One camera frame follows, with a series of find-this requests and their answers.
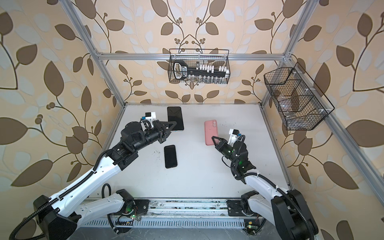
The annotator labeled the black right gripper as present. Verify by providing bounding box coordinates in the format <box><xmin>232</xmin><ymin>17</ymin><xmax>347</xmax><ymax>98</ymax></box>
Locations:
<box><xmin>212</xmin><ymin>135</ymin><xmax>239</xmax><ymax>167</ymax></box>

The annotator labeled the pink phone case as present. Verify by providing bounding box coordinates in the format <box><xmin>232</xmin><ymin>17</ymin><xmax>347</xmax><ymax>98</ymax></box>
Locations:
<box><xmin>204</xmin><ymin>120</ymin><xmax>218</xmax><ymax>146</ymax></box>

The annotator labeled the black phone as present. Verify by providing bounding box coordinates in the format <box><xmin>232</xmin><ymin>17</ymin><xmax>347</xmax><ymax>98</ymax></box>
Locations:
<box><xmin>164</xmin><ymin>145</ymin><xmax>178</xmax><ymax>169</ymax></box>

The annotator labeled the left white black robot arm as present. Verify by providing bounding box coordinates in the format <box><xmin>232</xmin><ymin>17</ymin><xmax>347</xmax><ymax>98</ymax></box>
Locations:
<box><xmin>34</xmin><ymin>120</ymin><xmax>177</xmax><ymax>240</ymax></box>

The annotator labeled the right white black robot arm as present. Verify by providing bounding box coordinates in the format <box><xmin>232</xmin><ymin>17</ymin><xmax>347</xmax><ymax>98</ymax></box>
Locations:
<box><xmin>212</xmin><ymin>135</ymin><xmax>319</xmax><ymax>240</ymax></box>

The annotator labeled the black tool in basket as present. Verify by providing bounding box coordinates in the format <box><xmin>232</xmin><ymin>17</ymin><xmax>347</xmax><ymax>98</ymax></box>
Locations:
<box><xmin>171</xmin><ymin>60</ymin><xmax>231</xmax><ymax>80</ymax></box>

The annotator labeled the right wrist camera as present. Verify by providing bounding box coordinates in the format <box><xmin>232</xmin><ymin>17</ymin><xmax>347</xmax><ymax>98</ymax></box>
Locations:
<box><xmin>228</xmin><ymin>129</ymin><xmax>242</xmax><ymax>146</ymax></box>

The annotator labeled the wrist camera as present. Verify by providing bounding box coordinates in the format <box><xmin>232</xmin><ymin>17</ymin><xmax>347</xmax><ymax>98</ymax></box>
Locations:
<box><xmin>142</xmin><ymin>112</ymin><xmax>157</xmax><ymax>122</ymax></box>
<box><xmin>228</xmin><ymin>129</ymin><xmax>242</xmax><ymax>146</ymax></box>

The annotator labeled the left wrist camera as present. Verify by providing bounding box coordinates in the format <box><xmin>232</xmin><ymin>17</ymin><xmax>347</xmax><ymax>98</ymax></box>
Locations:
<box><xmin>142</xmin><ymin>112</ymin><xmax>157</xmax><ymax>122</ymax></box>

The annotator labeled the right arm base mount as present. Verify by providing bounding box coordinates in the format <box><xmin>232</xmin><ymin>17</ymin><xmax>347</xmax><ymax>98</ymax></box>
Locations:
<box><xmin>227</xmin><ymin>199</ymin><xmax>266</xmax><ymax>236</ymax></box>

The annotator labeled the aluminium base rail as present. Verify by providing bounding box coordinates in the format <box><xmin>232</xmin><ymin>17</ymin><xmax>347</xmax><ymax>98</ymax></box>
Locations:
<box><xmin>64</xmin><ymin>197</ymin><xmax>313</xmax><ymax>220</ymax></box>

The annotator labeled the back wall wire basket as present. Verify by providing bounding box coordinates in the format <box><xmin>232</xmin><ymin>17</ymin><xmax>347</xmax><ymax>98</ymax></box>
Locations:
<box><xmin>168</xmin><ymin>48</ymin><xmax>231</xmax><ymax>85</ymax></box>

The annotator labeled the wall wire basket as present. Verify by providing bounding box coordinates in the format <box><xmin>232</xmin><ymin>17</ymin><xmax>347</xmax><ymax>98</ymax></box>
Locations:
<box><xmin>168</xmin><ymin>48</ymin><xmax>231</xmax><ymax>85</ymax></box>
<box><xmin>264</xmin><ymin>63</ymin><xmax>335</xmax><ymax>131</ymax></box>

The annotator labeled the right wall wire basket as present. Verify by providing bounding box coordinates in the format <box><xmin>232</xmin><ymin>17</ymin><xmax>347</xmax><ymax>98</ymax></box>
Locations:
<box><xmin>264</xmin><ymin>63</ymin><xmax>335</xmax><ymax>131</ymax></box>

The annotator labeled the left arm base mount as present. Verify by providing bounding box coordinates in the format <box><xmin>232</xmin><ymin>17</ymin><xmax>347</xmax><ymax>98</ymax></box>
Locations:
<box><xmin>107</xmin><ymin>200</ymin><xmax>150</xmax><ymax>235</ymax></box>

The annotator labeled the left black corrugated cable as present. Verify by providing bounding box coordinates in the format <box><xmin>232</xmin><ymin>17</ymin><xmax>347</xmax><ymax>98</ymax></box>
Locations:
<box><xmin>8</xmin><ymin>149</ymin><xmax>112</xmax><ymax>240</ymax></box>

